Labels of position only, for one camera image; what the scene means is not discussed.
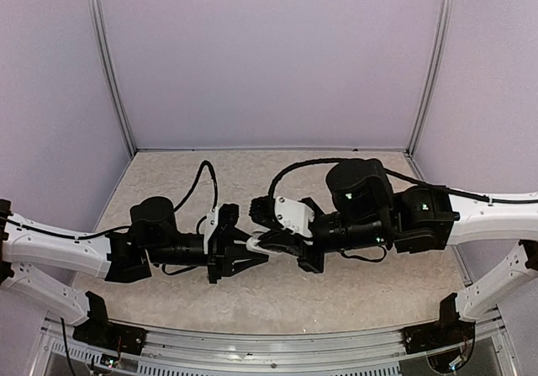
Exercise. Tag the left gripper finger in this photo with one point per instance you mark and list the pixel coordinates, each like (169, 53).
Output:
(237, 265)
(238, 236)

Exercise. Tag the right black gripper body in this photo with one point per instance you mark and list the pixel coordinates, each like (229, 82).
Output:
(309, 262)

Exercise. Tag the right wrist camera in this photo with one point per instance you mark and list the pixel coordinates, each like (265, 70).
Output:
(294, 216)

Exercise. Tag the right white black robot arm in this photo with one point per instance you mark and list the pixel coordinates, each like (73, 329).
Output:
(425, 217)

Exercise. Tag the left aluminium frame post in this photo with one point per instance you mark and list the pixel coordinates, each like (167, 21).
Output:
(99, 27)

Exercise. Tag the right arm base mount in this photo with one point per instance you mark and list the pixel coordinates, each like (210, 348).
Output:
(447, 330)

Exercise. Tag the white earbud charging case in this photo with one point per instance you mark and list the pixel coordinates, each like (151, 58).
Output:
(252, 245)

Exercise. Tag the aluminium frame post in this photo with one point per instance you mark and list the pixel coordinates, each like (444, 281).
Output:
(436, 54)
(99, 27)

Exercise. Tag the right aluminium frame post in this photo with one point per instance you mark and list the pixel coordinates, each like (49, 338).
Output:
(436, 54)

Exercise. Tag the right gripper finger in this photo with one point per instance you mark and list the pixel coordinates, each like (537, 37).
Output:
(276, 237)
(277, 249)

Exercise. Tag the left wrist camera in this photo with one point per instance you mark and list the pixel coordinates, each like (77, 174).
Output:
(211, 222)

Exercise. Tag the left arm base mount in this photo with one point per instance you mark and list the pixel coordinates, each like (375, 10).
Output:
(99, 331)

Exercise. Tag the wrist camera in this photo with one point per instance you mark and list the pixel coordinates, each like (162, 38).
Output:
(211, 222)
(294, 216)

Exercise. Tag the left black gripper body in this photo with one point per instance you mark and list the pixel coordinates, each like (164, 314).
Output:
(217, 255)

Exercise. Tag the front aluminium rail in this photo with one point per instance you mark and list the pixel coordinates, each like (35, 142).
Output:
(178, 352)

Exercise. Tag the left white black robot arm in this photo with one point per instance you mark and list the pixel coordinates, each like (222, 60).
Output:
(121, 255)

